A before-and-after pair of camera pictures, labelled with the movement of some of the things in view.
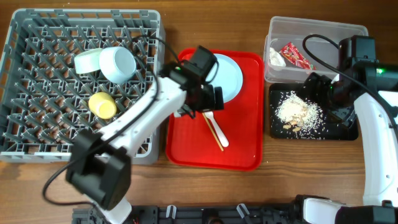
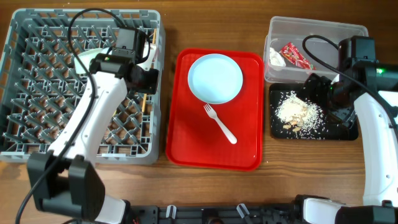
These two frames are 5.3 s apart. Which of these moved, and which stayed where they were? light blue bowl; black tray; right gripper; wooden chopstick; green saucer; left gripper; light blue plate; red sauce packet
Moved: left gripper; wooden chopstick; light blue bowl
Stayed: green saucer; red sauce packet; light blue plate; right gripper; black tray
